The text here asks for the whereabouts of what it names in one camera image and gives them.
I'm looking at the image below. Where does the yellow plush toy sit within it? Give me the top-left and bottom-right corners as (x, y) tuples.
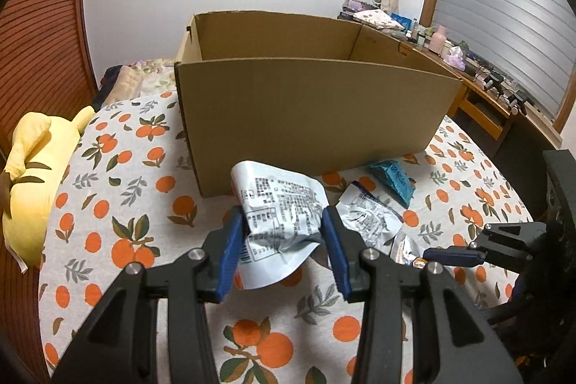
(1, 106), (95, 273)

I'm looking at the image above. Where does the silver blue snack packet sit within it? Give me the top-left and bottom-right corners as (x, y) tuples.
(336, 181), (402, 254)

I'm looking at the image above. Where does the wooden sideboard cabinet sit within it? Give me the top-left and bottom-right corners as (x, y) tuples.
(337, 12), (563, 169)

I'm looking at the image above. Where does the brown cardboard box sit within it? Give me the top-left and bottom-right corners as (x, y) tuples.
(175, 11), (461, 198)

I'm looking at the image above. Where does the blue candy packet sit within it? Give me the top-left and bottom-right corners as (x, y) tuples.
(368, 160), (415, 208)

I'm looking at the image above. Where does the grey window blind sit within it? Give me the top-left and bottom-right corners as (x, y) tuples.
(432, 0), (575, 115)

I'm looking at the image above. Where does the orange print tablecloth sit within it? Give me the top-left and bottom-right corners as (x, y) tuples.
(39, 92), (530, 383)

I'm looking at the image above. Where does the white text snack packet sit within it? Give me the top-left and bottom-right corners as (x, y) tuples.
(231, 161), (328, 289)

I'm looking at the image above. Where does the floral folded cloth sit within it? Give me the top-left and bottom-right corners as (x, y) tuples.
(352, 9), (404, 31)

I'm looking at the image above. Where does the pink bottle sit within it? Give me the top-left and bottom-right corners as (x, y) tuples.
(429, 25), (446, 55)

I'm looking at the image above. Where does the silver orange snack packet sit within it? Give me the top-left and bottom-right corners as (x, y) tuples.
(390, 231), (428, 269)

